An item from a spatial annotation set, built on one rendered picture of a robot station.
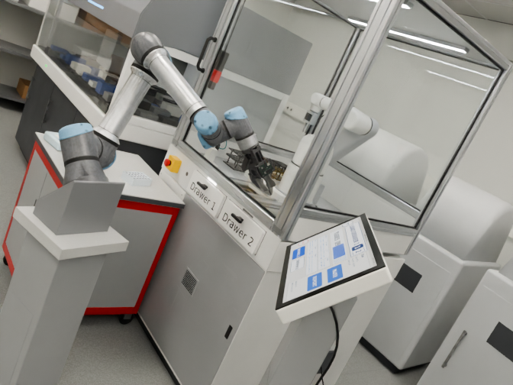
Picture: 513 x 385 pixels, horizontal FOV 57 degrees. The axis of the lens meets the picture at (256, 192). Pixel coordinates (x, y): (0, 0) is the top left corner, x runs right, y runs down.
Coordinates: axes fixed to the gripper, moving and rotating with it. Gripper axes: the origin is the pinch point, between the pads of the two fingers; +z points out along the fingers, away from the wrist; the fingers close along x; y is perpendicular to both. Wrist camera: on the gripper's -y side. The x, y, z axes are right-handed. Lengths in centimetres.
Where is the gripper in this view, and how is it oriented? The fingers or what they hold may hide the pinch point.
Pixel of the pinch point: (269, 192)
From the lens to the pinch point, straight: 185.5
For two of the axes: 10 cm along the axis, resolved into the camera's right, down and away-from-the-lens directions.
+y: 4.3, 1.2, -8.9
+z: 4.1, 8.6, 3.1
